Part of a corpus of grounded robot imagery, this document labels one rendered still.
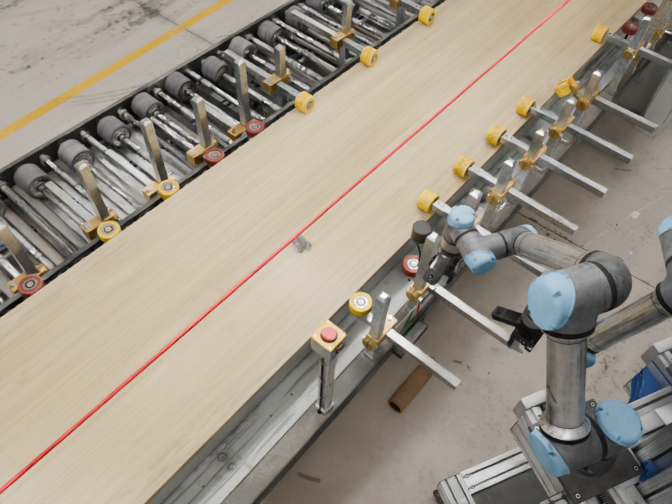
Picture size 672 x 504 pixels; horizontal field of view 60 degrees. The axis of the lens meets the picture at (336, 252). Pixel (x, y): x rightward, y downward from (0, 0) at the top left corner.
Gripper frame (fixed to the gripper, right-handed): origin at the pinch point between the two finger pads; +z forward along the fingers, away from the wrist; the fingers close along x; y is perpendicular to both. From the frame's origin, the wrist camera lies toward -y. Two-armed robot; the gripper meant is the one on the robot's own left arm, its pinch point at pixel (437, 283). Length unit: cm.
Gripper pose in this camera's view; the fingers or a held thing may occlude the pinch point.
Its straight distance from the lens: 193.1
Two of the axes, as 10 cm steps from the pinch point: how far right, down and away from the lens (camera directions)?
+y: 6.5, -6.1, 4.4
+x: -7.6, -5.5, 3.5
